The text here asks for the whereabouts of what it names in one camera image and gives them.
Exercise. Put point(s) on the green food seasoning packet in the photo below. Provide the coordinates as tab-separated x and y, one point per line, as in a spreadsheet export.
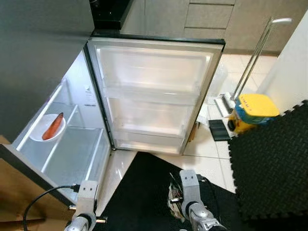
174	199

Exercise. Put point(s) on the clear fridge door bin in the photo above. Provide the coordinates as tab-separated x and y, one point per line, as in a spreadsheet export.
149	142
151	108

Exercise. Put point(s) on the grey steel fridge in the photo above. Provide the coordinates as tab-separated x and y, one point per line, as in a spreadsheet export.
91	115

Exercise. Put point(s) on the glass fridge shelf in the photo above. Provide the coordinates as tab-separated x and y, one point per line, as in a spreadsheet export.
72	120

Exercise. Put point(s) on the yellow lidded container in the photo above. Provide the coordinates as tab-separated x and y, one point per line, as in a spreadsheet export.
255	110

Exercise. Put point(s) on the black foam floor mat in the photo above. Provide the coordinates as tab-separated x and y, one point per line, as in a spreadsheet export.
269	168

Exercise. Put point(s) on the white floor tool head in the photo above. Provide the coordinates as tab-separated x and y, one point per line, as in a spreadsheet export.
225	106

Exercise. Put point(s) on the black ribbed pad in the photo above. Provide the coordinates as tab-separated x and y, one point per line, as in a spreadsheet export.
220	130

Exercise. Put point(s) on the grey kitchen cabinets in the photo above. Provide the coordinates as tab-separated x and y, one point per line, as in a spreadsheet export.
216	19

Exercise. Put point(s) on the black induction cooktop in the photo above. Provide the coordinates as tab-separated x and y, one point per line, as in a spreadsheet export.
110	12

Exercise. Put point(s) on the clear crisper drawer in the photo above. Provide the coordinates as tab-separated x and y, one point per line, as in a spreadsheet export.
72	163

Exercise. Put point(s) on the orange carrot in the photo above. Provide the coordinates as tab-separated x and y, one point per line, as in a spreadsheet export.
53	126

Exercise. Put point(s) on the white bowl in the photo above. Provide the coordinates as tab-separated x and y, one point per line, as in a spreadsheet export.
36	127

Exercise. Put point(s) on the grey freezer door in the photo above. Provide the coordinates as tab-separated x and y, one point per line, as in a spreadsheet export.
38	48

